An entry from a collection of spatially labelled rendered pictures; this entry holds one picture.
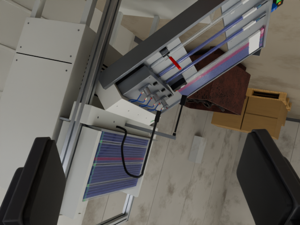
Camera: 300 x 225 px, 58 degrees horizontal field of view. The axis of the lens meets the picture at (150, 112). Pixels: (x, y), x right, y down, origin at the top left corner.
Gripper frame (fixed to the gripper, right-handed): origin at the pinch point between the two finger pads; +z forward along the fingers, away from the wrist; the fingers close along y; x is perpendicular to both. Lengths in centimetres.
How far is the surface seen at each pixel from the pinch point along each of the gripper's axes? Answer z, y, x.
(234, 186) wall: 452, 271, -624
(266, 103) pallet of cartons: 388, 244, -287
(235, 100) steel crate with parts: 302, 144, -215
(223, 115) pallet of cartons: 410, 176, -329
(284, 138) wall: 491, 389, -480
